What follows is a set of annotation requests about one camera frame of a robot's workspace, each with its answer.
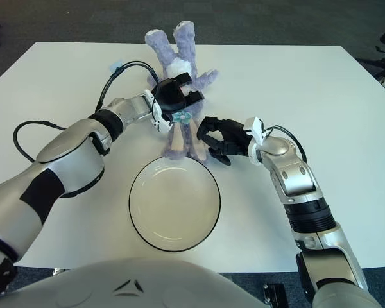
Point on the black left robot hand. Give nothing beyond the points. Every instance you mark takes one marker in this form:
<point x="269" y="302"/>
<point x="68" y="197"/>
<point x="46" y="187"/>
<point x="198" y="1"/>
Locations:
<point x="171" y="94"/>

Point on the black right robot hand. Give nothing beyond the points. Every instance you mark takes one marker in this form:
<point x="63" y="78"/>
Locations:
<point x="234" y="138"/>

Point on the purple plush bunny doll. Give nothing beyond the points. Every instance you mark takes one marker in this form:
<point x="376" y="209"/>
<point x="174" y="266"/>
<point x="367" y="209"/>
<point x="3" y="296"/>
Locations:
<point x="183" y="41"/>

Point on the white plate black rim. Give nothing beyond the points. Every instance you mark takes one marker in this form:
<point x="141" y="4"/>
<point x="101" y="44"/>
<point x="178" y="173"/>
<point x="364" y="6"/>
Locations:
<point x="174" y="205"/>

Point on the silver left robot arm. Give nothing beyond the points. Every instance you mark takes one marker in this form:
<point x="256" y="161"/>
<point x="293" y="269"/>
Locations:
<point x="70" y="154"/>

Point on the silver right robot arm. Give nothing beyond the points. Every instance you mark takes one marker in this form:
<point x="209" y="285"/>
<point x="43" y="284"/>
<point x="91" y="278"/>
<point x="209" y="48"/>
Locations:
<point x="301" y="179"/>

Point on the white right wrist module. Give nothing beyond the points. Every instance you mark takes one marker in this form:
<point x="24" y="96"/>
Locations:
<point x="255" y="126"/>

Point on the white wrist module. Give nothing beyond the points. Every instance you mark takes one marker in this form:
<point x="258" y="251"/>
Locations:
<point x="156" y="114"/>
<point x="255" y="126"/>

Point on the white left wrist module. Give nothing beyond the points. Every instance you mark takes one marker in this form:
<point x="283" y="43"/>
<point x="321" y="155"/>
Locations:
<point x="156" y="114"/>

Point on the grey robot torso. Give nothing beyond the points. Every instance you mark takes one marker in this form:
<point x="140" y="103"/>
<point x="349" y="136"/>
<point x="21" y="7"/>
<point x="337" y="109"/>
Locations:
<point x="131" y="288"/>

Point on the white table leg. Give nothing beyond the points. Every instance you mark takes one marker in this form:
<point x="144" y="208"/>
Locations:
<point x="59" y="271"/>

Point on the black metal bracket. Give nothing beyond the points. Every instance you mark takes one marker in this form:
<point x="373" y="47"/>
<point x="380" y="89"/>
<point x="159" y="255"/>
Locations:
<point x="274" y="295"/>

